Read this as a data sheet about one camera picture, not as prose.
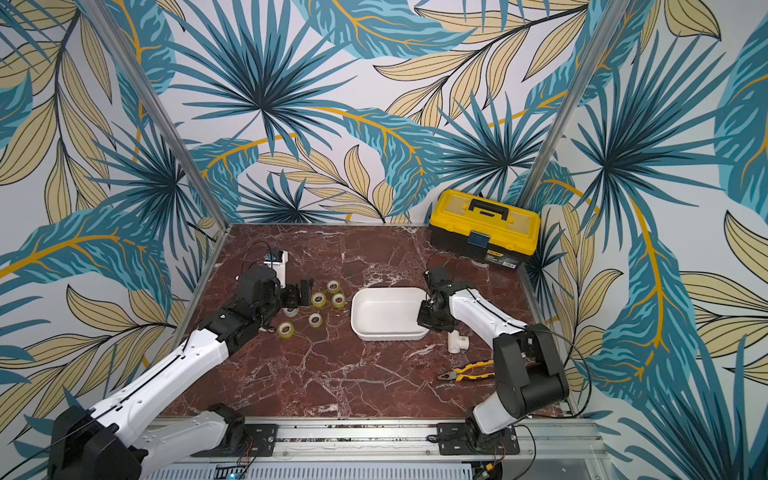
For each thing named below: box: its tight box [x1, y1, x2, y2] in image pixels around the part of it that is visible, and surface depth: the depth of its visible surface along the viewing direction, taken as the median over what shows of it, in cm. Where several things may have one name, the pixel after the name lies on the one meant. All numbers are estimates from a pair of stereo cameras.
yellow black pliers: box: [437, 360, 496, 381], surface depth 85 cm
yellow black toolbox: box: [429, 189, 541, 269], surface depth 102 cm
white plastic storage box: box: [350, 287, 429, 342], surface depth 98 cm
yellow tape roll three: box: [332, 293, 347, 309], surface depth 100 cm
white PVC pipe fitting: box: [447, 330, 470, 354], surface depth 89 cm
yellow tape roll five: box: [308, 313, 323, 328], surface depth 95 cm
